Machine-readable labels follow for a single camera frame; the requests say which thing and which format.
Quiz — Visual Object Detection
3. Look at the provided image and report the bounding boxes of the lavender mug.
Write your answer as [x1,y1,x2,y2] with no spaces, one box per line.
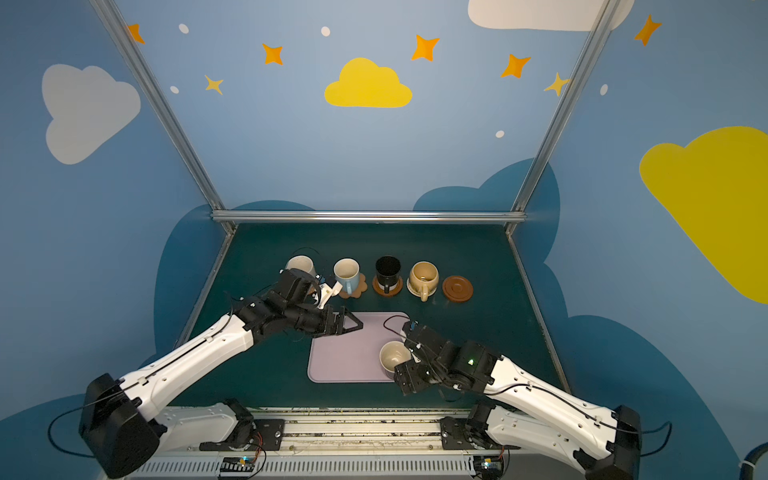
[379,341,412,379]

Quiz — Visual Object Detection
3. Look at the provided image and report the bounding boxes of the light blue mug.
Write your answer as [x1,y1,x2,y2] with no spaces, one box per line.
[333,258,360,296]

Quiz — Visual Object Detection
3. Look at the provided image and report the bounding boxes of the white cream mug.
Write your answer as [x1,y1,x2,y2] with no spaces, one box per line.
[285,255,317,277]

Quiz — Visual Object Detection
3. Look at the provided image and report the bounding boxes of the dark wooden round coaster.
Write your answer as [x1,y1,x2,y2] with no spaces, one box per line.
[373,278,404,298]

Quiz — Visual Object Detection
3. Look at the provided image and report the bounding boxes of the brown wooden round coaster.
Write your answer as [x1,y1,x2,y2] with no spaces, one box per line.
[442,275,474,303]

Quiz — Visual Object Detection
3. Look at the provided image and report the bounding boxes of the black mug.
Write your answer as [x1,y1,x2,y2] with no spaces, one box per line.
[375,255,401,290]

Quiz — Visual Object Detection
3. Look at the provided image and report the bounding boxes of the white woven round coaster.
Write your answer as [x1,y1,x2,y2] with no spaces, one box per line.
[406,279,437,302]

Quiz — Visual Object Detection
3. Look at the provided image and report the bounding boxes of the yellow mug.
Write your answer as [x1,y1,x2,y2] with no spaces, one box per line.
[407,261,439,297]

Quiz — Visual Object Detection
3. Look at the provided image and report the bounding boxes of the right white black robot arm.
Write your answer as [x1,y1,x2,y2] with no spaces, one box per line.
[394,321,642,479]

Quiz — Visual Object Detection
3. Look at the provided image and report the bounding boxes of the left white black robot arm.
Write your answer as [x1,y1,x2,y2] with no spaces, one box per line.
[78,297,363,479]

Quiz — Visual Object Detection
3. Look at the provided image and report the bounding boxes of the flower shaped cork coaster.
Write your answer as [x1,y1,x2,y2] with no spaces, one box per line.
[339,273,368,299]

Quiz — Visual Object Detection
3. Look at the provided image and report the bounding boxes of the lavender plastic tray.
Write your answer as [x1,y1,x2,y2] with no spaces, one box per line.
[307,312,405,384]

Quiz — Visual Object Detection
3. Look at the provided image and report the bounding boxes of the right small circuit board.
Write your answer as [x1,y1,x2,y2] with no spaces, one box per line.
[472,456,504,480]

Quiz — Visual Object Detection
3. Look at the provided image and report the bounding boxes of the small circuit board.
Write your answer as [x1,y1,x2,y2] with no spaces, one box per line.
[218,456,256,479]
[472,456,504,480]

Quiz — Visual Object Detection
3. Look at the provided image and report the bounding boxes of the left small circuit board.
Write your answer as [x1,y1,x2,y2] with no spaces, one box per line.
[218,456,256,479]

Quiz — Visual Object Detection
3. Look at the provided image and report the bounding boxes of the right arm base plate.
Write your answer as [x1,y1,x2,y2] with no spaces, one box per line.
[439,416,520,450]

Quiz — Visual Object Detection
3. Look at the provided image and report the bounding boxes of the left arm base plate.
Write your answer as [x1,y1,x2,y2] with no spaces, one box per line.
[199,419,285,451]

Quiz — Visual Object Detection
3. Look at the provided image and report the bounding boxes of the aluminium frame rail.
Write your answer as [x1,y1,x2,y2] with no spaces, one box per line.
[211,210,526,224]

